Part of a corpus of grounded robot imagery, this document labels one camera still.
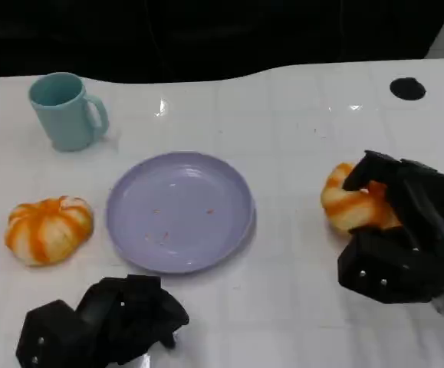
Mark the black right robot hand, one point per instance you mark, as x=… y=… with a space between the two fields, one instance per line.
x=421 y=199

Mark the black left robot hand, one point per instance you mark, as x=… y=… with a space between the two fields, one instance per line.
x=91 y=329

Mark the orange white toy bread roll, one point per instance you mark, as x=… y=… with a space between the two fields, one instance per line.
x=356 y=211
x=49 y=230

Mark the black round table grommet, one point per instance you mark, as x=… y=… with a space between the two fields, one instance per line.
x=407 y=89

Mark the lilac plate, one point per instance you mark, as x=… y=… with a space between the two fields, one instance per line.
x=179 y=214

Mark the pale green mug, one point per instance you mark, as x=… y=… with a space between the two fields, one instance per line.
x=62 y=119

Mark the black cloth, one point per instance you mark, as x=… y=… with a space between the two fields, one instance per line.
x=168 y=34

